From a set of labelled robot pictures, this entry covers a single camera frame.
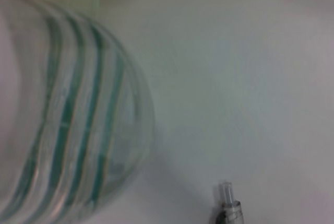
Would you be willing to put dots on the clear green-label water bottle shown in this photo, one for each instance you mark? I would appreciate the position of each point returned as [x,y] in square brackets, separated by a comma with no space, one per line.
[65,109]

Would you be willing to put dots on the grey ballpoint pen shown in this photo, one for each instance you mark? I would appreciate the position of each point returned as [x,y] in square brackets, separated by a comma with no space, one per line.
[231,205]

